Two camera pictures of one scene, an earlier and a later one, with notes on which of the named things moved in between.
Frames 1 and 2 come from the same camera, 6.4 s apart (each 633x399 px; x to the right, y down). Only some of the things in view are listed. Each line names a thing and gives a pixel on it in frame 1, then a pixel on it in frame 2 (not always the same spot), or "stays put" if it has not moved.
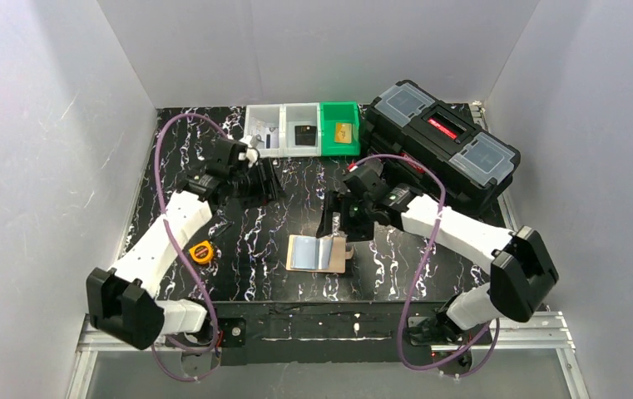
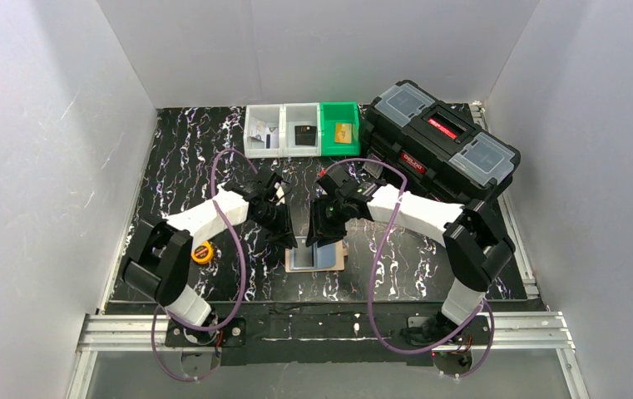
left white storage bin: x=264 y=129 stays put
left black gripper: x=260 y=179 to x=271 y=208
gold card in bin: x=343 y=133 stays put
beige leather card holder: x=309 y=253 stays put
